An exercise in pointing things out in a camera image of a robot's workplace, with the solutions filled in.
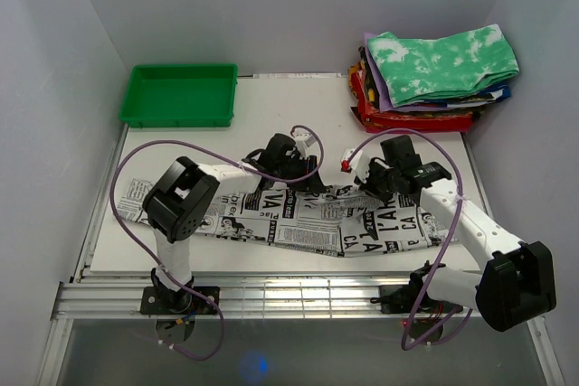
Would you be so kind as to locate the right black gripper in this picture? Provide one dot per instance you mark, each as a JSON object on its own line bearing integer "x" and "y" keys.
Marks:
{"x": 367, "y": 186}

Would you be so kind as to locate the green tie-dye folded trousers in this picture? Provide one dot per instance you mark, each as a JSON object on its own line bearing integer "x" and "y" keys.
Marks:
{"x": 456, "y": 66}

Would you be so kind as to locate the yellow black folded trousers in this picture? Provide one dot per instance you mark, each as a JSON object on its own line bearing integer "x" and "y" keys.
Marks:
{"x": 364, "y": 78}

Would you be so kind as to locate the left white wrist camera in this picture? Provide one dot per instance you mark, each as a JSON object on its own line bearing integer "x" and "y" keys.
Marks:
{"x": 303, "y": 140}

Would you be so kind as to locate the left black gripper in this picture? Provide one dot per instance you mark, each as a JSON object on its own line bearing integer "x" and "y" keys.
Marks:
{"x": 312, "y": 184}

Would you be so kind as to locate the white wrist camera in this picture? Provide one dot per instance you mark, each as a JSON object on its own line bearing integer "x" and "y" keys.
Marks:
{"x": 357, "y": 163}
{"x": 303, "y": 140}

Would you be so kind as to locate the red folded trousers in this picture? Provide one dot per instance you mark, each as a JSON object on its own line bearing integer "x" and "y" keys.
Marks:
{"x": 374, "y": 121}

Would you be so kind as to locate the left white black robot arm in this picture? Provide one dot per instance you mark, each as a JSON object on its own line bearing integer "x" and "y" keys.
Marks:
{"x": 177, "y": 203}

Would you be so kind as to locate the aluminium frame rail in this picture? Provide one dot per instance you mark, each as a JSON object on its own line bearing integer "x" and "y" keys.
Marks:
{"x": 239, "y": 298}

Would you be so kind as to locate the green plastic tray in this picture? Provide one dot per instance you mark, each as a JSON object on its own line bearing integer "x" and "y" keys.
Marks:
{"x": 180, "y": 96}

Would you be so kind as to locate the newspaper print trousers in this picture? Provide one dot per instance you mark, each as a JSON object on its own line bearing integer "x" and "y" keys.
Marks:
{"x": 343, "y": 222}

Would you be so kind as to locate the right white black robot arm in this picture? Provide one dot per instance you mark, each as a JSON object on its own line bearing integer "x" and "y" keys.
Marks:
{"x": 517, "y": 282}

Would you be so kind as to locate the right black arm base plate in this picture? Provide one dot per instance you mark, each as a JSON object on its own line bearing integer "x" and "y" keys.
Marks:
{"x": 400, "y": 300}

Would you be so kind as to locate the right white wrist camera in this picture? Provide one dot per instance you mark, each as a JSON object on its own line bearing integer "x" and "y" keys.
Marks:
{"x": 357, "y": 163}

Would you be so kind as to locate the blue folded trousers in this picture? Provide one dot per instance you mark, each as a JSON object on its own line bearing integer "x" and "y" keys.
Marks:
{"x": 493, "y": 93}

